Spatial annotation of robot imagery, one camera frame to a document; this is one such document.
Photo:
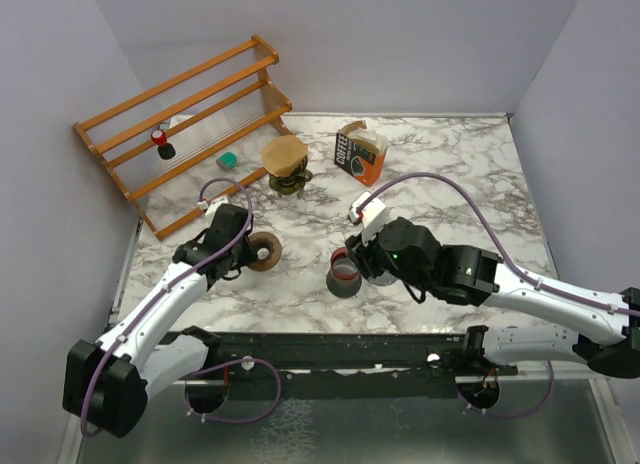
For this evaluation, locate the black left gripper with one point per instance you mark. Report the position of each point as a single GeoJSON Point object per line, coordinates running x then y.
{"type": "Point", "coordinates": [247, 256]}

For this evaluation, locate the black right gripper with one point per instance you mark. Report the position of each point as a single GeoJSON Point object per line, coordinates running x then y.
{"type": "Point", "coordinates": [361, 252]}

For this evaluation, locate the round wooden dripper base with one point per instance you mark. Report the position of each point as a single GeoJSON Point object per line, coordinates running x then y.
{"type": "Point", "coordinates": [268, 250]}

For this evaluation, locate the grey carafe with red lid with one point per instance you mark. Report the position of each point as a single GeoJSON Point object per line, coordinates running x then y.
{"type": "Point", "coordinates": [343, 279]}

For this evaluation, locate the olive green glass dripper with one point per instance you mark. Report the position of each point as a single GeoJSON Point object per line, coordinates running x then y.
{"type": "Point", "coordinates": [293, 184]}

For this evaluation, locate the brown paper coffee filter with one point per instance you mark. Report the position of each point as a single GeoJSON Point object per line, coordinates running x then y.
{"type": "Point", "coordinates": [282, 155]}

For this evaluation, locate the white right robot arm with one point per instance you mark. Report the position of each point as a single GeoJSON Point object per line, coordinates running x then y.
{"type": "Point", "coordinates": [594, 328]}

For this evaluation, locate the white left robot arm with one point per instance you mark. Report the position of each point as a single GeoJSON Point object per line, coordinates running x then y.
{"type": "Point", "coordinates": [109, 383]}

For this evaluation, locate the orange coffee filter box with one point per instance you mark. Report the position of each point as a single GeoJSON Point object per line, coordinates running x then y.
{"type": "Point", "coordinates": [359, 162]}

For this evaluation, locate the green small block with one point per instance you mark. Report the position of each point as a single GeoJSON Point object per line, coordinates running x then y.
{"type": "Point", "coordinates": [227, 161]}

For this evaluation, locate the orange wooden shelf rack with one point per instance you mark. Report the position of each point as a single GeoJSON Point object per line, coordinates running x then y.
{"type": "Point", "coordinates": [227, 103]}

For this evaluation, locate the red black stamp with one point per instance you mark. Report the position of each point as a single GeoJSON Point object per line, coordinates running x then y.
{"type": "Point", "coordinates": [165, 149]}

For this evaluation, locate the brown filters in box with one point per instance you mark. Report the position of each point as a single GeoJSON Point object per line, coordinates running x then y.
{"type": "Point", "coordinates": [360, 133]}

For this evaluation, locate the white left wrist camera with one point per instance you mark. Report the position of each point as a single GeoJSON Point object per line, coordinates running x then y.
{"type": "Point", "coordinates": [209, 207]}

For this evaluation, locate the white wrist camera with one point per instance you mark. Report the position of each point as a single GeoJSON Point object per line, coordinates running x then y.
{"type": "Point", "coordinates": [372, 216]}
{"type": "Point", "coordinates": [209, 207]}

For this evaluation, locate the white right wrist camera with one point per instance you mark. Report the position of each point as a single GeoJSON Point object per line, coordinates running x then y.
{"type": "Point", "coordinates": [372, 216]}

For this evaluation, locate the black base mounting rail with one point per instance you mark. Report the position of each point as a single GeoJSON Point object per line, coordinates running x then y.
{"type": "Point", "coordinates": [309, 366]}

